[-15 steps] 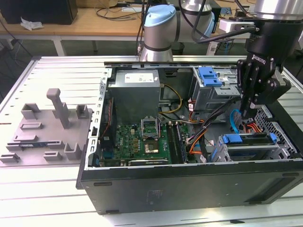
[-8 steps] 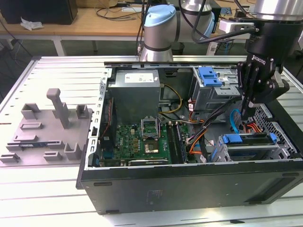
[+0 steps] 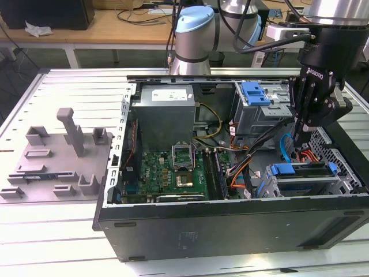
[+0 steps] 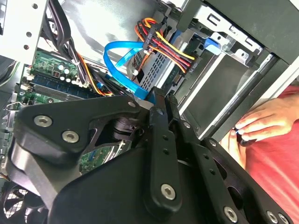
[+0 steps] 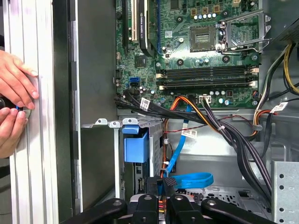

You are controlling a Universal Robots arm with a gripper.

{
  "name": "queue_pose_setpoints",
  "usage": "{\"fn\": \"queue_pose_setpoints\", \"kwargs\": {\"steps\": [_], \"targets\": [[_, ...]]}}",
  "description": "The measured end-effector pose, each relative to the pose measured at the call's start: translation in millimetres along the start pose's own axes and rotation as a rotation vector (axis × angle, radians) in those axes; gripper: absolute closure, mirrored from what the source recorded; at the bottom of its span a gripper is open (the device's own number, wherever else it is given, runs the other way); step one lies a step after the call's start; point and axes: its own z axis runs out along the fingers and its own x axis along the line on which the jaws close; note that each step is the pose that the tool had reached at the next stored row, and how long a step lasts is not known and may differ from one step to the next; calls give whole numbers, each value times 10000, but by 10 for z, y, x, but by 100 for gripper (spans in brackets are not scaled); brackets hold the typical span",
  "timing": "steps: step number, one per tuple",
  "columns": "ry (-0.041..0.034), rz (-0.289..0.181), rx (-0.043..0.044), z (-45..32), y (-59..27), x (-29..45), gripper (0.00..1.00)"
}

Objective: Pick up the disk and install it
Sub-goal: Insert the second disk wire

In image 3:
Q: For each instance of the black upright box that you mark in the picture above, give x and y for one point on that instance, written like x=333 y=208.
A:
x=264 y=26

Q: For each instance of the silver drive cage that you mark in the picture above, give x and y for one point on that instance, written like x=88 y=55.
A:
x=259 y=121

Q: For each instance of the hard disk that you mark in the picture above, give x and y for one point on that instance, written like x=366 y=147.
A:
x=284 y=169

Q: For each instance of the CPU socket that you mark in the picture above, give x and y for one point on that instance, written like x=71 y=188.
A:
x=183 y=179

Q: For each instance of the crumpled white paper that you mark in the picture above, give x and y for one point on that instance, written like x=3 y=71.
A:
x=37 y=29

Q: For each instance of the large black computer box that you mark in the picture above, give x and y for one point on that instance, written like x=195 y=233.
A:
x=57 y=14

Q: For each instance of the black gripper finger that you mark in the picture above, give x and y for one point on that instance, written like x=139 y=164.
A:
x=340 y=111
x=299 y=98

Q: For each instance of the blue drive latch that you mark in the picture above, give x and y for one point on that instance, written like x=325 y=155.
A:
x=255 y=95

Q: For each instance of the green motherboard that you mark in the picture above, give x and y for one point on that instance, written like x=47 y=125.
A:
x=152 y=173

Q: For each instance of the silver disk bay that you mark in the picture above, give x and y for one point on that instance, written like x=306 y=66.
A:
x=317 y=180

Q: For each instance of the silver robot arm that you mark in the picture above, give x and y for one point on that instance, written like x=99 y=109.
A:
x=196 y=34

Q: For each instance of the black graphics card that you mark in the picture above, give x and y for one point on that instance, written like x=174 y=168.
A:
x=181 y=198

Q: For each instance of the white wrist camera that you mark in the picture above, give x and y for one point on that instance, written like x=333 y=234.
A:
x=281 y=31

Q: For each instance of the wooden desk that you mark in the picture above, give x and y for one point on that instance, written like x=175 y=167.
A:
x=115 y=31

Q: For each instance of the black PC case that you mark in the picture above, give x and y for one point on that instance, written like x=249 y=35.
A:
x=230 y=231

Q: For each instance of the silver power supply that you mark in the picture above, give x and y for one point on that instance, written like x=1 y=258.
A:
x=161 y=124

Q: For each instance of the blue RAM stick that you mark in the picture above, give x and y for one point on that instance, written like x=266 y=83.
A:
x=222 y=176

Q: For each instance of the black RAM slot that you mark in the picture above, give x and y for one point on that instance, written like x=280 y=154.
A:
x=215 y=173
x=208 y=173
x=211 y=173

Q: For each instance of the grey parts rack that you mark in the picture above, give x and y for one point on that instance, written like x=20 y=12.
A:
x=57 y=187

